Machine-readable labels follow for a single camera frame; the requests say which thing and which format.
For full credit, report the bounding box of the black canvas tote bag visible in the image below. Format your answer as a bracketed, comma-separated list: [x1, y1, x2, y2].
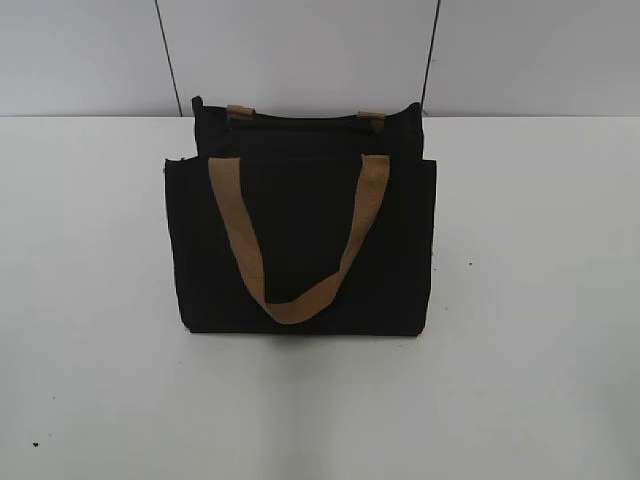
[164, 97, 437, 337]

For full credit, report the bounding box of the tan front bag handle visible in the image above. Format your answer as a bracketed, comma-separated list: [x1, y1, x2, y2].
[208, 155, 391, 325]

